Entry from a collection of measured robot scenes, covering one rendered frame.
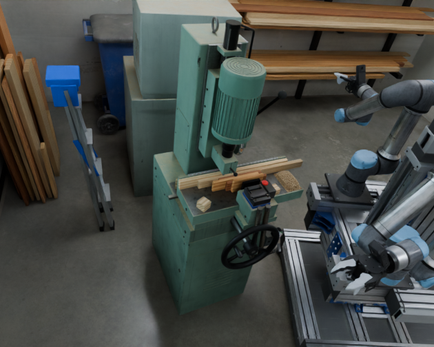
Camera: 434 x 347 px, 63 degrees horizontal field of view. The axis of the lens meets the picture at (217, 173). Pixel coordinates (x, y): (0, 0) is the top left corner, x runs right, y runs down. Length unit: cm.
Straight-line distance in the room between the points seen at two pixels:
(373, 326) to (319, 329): 33
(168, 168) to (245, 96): 74
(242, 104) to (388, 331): 160
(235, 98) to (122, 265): 151
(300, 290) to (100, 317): 119
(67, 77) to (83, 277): 123
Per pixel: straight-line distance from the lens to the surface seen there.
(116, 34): 308
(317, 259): 249
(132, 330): 229
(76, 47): 377
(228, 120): 143
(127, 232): 267
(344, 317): 233
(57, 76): 201
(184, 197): 164
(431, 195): 141
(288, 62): 386
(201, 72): 156
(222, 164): 162
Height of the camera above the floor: 208
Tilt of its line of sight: 41 degrees down
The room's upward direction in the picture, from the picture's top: 10 degrees clockwise
